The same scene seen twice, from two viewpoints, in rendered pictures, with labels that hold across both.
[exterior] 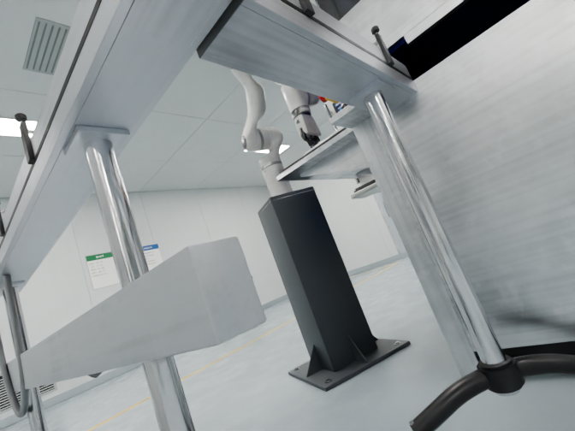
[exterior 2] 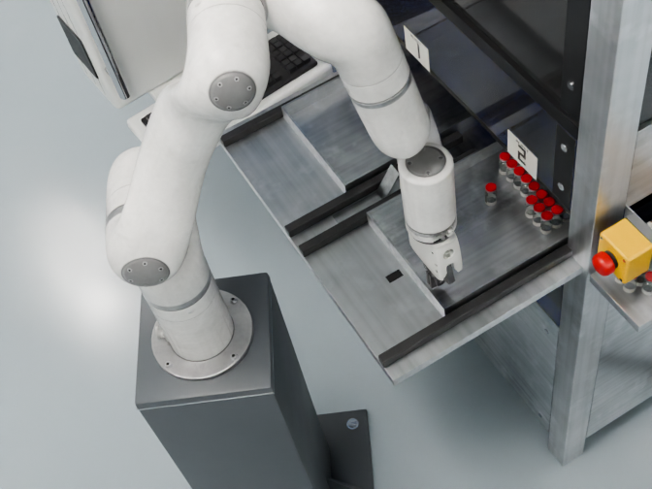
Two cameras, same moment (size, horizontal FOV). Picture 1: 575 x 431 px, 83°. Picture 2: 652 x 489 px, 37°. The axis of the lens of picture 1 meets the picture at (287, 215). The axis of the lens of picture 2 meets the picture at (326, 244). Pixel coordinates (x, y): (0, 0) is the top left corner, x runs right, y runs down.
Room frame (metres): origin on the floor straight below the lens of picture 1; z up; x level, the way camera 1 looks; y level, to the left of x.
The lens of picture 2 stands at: (0.96, 0.69, 2.38)
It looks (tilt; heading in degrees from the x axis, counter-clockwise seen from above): 54 degrees down; 302
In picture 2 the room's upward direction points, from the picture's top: 14 degrees counter-clockwise
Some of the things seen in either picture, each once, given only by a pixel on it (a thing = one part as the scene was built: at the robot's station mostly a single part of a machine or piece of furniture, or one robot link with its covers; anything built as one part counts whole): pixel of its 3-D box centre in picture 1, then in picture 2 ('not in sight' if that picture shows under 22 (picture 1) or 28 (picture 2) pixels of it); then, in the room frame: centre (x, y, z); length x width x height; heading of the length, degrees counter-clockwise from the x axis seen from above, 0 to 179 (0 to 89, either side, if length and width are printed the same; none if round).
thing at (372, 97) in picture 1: (433, 228); not in sight; (0.80, -0.32, 0.46); 0.09 x 0.09 x 0.77; 50
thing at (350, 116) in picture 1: (358, 111); (645, 283); (0.96, -0.32, 0.87); 0.14 x 0.13 x 0.02; 50
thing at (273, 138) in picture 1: (269, 148); (156, 223); (1.71, -0.04, 1.16); 0.19 x 0.12 x 0.24; 117
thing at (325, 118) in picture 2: not in sight; (384, 112); (1.53, -0.58, 0.90); 0.34 x 0.26 x 0.04; 50
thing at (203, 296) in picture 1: (66, 354); not in sight; (0.92, 0.71, 0.49); 1.60 x 0.08 x 0.12; 50
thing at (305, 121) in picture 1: (306, 126); (433, 241); (1.30, -0.21, 1.03); 0.10 x 0.07 x 0.11; 140
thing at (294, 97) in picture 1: (295, 97); (427, 185); (1.30, -0.21, 1.18); 0.09 x 0.08 x 0.13; 117
